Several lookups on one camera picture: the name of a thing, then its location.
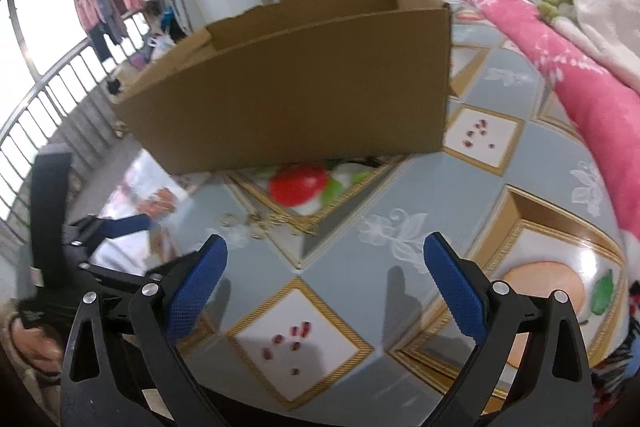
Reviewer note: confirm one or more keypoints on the brown cardboard box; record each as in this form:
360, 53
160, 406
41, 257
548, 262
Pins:
300, 97

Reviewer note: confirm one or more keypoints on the white slippers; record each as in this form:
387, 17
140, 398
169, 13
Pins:
120, 129

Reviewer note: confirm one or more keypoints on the white fleece blanket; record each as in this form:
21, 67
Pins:
615, 27

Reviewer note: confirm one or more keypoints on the large glass window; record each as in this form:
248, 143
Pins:
45, 22

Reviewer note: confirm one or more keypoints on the person's left hand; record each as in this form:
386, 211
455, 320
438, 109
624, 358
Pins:
37, 347

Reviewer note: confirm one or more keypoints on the pink floral blanket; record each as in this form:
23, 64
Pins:
575, 82

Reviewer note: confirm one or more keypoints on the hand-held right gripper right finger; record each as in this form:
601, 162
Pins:
457, 292

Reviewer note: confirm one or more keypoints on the metal balcony railing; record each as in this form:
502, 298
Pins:
35, 117

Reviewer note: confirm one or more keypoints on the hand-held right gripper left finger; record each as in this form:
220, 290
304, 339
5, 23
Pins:
197, 292

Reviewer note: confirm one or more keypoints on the white plastic bag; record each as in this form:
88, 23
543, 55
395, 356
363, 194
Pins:
161, 48

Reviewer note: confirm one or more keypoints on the row of hanging clothes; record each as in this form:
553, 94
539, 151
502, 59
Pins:
100, 2

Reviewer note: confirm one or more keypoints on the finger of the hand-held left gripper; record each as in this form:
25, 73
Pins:
125, 271
130, 225

